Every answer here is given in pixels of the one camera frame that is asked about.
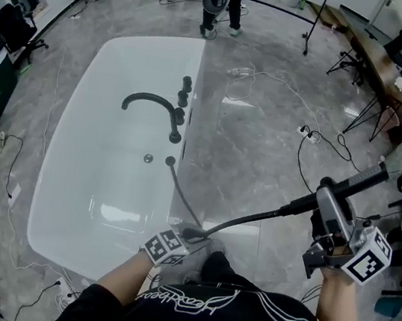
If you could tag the long wooden table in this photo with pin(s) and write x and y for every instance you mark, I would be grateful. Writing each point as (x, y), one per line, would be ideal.
(388, 76)

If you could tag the person's black trouser leg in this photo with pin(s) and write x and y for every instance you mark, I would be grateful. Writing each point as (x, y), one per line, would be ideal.
(221, 269)

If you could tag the person's left forearm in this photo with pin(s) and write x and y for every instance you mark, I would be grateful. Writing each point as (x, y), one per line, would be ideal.
(125, 280)

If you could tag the white socket with black plugs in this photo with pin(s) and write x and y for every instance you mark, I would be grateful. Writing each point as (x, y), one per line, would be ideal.
(311, 134)

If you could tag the person's right forearm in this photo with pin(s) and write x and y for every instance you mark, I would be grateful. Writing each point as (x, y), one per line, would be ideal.
(336, 309)

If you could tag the white power strip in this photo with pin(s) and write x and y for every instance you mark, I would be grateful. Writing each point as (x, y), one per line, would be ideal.
(65, 291)
(14, 194)
(237, 72)

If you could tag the white bathtub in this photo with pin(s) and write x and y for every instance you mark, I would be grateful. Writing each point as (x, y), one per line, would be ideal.
(107, 179)

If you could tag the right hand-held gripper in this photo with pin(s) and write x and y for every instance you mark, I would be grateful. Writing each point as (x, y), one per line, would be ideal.
(367, 258)

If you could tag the pink waste bin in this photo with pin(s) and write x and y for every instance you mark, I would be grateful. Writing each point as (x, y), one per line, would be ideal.
(387, 121)

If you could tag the black office chair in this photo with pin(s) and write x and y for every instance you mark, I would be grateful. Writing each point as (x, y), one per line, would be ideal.
(13, 32)

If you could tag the grey handheld shower head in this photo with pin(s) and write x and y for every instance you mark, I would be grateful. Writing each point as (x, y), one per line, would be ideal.
(364, 178)

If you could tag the teal bin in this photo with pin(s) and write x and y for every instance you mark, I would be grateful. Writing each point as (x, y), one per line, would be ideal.
(387, 306)

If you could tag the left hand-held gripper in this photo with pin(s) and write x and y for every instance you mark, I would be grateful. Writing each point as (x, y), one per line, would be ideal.
(166, 248)

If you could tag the black faucet knob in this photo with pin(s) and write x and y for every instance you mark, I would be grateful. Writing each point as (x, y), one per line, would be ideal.
(180, 115)
(187, 84)
(182, 98)

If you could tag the round metal drain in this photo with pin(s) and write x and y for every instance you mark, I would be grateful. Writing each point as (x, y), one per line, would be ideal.
(148, 157)

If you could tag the black curved faucet spout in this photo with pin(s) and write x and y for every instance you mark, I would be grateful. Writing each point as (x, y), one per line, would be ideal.
(150, 96)

